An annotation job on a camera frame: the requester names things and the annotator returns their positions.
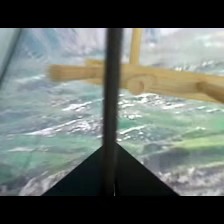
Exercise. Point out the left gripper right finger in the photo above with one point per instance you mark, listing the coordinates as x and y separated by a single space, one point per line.
140 178

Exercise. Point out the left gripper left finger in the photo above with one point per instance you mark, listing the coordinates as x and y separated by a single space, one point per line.
83 180

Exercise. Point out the wooden rack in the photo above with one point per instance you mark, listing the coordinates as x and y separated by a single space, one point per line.
166 81

